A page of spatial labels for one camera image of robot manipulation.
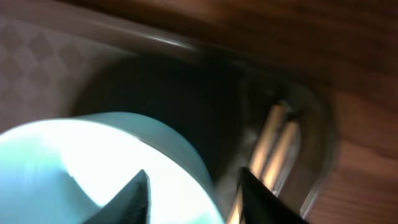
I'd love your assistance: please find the brown serving tray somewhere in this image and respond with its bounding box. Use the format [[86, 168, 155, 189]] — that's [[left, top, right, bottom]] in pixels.
[[1, 1, 335, 217]]

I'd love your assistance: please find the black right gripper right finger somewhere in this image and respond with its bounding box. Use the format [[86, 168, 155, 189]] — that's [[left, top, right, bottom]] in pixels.
[[238, 167, 308, 224]]

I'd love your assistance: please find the wooden chopstick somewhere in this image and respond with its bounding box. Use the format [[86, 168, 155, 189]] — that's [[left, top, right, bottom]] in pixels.
[[228, 121, 298, 223], [225, 104, 290, 224]]

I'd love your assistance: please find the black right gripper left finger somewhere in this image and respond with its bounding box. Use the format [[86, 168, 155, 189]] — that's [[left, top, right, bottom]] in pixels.
[[83, 169, 150, 224]]

